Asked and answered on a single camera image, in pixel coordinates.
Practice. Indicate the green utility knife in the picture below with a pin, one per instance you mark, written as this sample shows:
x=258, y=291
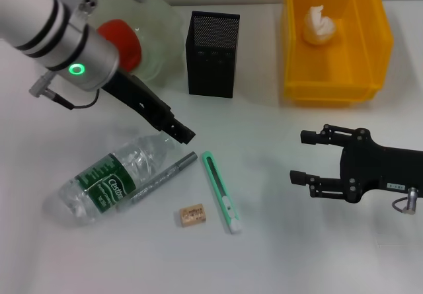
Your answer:
x=216, y=185

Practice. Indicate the yellow plastic bin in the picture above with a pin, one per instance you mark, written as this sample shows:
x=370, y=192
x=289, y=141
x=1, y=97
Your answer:
x=363, y=59

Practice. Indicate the clear water bottle green label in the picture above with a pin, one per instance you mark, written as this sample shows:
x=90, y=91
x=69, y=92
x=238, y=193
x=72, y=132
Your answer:
x=105, y=181

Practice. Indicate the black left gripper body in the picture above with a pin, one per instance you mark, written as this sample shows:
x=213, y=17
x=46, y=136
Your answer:
x=138, y=99

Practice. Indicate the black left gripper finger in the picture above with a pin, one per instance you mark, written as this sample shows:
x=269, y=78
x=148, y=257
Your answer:
x=180, y=132

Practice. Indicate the red-orange fruit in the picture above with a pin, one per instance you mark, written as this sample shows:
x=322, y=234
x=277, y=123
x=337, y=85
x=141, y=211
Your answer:
x=127, y=41

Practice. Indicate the tan eraser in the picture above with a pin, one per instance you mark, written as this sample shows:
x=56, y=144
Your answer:
x=193, y=215

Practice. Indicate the pale green glass fruit bowl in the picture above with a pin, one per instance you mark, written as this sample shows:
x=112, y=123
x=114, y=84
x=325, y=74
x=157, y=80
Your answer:
x=162, y=36

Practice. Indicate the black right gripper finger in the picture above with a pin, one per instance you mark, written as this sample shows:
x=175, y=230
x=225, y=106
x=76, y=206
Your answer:
x=310, y=137
x=299, y=177

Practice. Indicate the black mesh pen holder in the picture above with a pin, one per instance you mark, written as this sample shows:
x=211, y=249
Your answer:
x=211, y=72

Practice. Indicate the white paper ball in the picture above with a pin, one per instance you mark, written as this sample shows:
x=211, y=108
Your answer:
x=319, y=26

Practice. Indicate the silver grey pen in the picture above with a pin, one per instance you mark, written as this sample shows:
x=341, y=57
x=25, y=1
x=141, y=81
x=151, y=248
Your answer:
x=165, y=176

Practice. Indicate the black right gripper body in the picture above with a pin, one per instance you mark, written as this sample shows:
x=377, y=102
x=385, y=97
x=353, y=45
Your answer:
x=380, y=168

